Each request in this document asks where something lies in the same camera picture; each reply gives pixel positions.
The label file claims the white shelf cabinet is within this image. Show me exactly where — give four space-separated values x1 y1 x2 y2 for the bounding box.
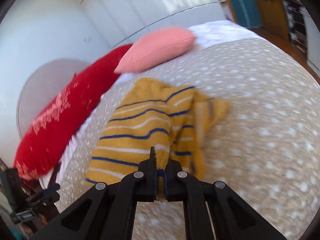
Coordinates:
303 11 320 76

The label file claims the white glossy wardrobe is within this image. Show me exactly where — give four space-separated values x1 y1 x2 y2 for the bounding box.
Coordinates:
75 0 227 49

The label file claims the beige round headboard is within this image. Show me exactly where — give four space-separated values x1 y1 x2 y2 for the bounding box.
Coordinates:
16 59 89 138

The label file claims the teal curtain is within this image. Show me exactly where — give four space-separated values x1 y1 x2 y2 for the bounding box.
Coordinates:
230 0 262 28

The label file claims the shoe rack with clothes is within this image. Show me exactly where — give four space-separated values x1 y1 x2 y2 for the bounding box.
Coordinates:
282 0 308 55

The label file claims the pink knit pillow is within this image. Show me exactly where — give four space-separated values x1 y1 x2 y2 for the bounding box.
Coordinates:
114 27 196 74

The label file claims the wooden door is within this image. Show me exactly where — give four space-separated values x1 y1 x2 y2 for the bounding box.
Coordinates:
255 0 290 41

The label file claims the beige heart pattern quilt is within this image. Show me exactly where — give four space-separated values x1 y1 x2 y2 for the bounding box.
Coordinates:
57 38 319 239

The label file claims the yellow striped knit sweater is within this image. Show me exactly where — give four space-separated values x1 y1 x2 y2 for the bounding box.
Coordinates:
85 78 230 185

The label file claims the red embroidered pillow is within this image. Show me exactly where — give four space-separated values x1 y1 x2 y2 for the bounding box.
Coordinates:
14 44 131 189

